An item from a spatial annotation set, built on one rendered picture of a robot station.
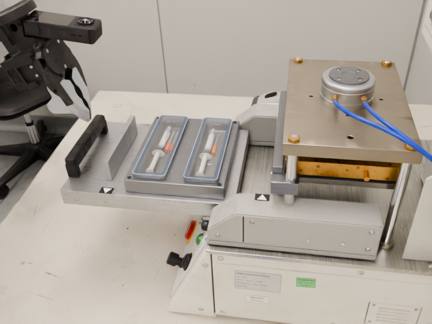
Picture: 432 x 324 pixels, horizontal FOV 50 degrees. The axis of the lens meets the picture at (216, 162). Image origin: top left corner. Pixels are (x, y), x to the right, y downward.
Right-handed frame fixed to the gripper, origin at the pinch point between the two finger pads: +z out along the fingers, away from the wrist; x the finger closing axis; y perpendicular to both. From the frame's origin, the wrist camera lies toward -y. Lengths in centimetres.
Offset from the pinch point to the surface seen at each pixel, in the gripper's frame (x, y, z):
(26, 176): -105, 128, 65
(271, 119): -11.2, -27.1, 16.5
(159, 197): 10.6, -10.6, 13.0
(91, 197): 11.0, 0.7, 10.0
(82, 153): 4.3, 2.6, 5.0
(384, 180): 10.1, -44.8, 19.1
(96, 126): -3.0, 2.4, 4.2
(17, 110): -94, 98, 26
